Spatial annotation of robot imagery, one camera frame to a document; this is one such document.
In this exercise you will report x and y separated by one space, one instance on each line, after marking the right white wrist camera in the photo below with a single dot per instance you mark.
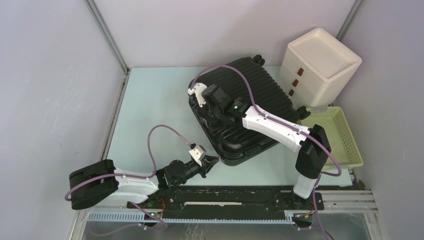
197 90

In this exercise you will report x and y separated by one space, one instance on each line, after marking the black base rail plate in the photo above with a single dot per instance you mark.
232 203

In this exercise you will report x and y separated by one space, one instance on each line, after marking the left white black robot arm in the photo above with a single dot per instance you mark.
102 181

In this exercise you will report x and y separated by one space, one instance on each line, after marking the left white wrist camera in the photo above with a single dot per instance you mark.
197 152

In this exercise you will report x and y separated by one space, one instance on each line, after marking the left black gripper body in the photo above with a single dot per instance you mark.
190 169

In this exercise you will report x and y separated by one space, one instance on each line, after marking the black ribbed hard-shell suitcase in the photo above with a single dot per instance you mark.
235 144

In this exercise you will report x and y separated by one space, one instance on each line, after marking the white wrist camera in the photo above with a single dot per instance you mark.
197 90
197 152

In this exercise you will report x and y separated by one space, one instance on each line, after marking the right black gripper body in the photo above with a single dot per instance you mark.
214 115

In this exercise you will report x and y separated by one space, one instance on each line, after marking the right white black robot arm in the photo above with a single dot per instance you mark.
310 144

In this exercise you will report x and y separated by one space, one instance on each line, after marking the pale yellow perforated basket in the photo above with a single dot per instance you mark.
340 137

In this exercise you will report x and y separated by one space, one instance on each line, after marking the white stacked drawer unit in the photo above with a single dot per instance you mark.
315 68

